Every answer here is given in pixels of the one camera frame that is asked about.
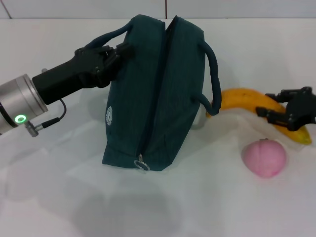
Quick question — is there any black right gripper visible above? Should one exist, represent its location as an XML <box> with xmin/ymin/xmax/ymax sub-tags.
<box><xmin>255</xmin><ymin>85</ymin><xmax>316</xmax><ymax>132</ymax></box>

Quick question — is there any dark teal zipper lunch bag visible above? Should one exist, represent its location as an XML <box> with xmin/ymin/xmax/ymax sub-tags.
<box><xmin>85</xmin><ymin>14</ymin><xmax>220</xmax><ymax>174</ymax></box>

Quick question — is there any pink peach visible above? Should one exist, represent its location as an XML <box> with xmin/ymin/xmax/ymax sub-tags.
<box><xmin>241</xmin><ymin>138</ymin><xmax>287</xmax><ymax>178</ymax></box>

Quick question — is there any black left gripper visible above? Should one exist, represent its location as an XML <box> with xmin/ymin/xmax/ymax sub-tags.
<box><xmin>31</xmin><ymin>41</ymin><xmax>136</xmax><ymax>106</ymax></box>

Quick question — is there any yellow banana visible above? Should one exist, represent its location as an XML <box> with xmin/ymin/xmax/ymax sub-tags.
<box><xmin>206</xmin><ymin>88</ymin><xmax>312</xmax><ymax>146</ymax></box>

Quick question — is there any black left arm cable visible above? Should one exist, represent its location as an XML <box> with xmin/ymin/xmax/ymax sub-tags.
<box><xmin>24</xmin><ymin>98</ymin><xmax>67</xmax><ymax>138</ymax></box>

